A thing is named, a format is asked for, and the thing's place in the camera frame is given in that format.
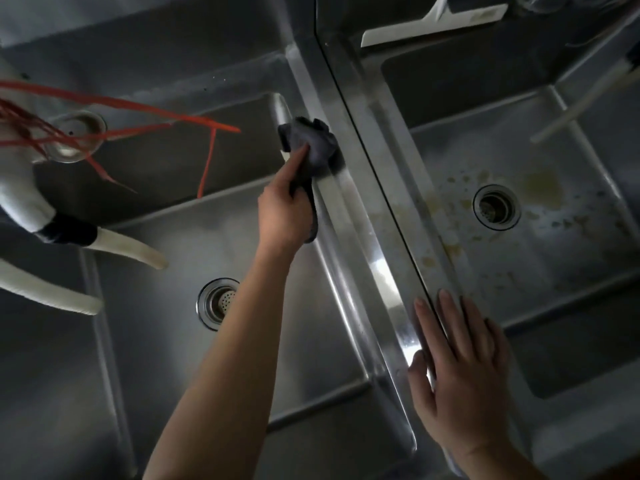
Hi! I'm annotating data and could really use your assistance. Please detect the person's right hand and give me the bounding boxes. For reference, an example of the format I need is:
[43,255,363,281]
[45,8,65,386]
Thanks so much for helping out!
[407,289,512,460]

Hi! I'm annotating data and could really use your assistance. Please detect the person's left hand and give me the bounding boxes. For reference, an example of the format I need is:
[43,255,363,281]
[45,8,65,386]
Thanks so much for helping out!
[256,144,317,255]

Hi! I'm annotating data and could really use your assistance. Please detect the dark grey cleaning cloth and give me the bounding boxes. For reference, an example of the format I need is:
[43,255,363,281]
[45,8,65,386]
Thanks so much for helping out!
[277,116,346,244]

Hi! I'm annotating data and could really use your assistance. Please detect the person's right forearm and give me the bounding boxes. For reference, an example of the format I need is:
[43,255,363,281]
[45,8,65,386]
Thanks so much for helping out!
[450,439,551,480]

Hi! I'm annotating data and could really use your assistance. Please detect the person's left forearm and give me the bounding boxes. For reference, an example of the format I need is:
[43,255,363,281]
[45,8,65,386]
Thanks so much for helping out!
[142,244,302,480]

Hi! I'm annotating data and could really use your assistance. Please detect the stained stainless steel sink basin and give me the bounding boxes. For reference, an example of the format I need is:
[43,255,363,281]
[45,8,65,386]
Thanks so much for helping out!
[315,0,640,480]

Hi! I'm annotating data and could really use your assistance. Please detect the round dark sink drain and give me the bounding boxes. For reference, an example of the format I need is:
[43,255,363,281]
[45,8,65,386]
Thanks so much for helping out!
[472,184,522,231]

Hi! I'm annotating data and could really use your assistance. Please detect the round perforated sink drain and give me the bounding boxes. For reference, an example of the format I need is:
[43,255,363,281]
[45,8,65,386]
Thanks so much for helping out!
[196,278,241,331]

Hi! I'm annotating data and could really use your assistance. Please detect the clean stainless steel sink basin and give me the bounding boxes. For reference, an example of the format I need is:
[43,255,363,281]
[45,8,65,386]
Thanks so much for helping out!
[0,0,418,480]

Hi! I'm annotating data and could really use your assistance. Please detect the white plastic squeegee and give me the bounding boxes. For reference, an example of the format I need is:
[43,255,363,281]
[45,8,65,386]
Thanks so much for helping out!
[360,0,510,49]

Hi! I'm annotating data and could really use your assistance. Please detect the round metal faucet base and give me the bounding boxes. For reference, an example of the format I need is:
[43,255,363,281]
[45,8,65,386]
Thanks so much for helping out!
[42,111,108,164]

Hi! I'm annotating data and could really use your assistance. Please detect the red plastic strings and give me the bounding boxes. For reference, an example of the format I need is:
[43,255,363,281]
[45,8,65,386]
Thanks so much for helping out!
[0,80,242,200]

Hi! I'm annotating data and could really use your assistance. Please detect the white hose with black tape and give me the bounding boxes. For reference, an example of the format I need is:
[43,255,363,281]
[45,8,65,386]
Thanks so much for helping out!
[0,57,169,271]

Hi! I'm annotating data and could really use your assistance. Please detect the plain white hose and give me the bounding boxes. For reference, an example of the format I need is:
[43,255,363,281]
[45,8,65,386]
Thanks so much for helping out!
[0,258,105,316]

